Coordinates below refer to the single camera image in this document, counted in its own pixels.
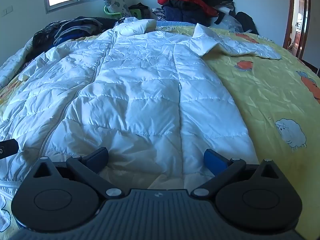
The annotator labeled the wooden door frame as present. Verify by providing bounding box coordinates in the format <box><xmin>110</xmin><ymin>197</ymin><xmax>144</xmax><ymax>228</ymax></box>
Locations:
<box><xmin>283</xmin><ymin>0</ymin><xmax>311</xmax><ymax>60</ymax></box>

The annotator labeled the red and black clothes pile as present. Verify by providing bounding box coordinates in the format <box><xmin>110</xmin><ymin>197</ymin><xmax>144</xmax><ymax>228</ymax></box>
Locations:
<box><xmin>157</xmin><ymin>0</ymin><xmax>259</xmax><ymax>35</ymax></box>

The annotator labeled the white quilted down jacket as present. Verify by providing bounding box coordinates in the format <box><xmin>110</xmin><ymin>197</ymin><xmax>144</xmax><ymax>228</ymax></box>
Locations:
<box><xmin>1</xmin><ymin>20</ymin><xmax>280</xmax><ymax>198</ymax></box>

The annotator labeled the dark folded clothes stack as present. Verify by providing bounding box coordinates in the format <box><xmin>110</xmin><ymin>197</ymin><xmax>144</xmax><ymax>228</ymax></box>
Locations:
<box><xmin>32</xmin><ymin>16</ymin><xmax>117</xmax><ymax>53</ymax></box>

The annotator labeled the yellow cartoon print bedspread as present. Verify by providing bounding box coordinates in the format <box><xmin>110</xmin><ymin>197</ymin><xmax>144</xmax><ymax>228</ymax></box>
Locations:
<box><xmin>1</xmin><ymin>26</ymin><xmax>319</xmax><ymax>239</ymax></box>

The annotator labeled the floral patterned pillow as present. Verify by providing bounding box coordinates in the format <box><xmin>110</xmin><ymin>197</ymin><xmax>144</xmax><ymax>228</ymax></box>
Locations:
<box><xmin>104</xmin><ymin>0</ymin><xmax>132</xmax><ymax>17</ymax></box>

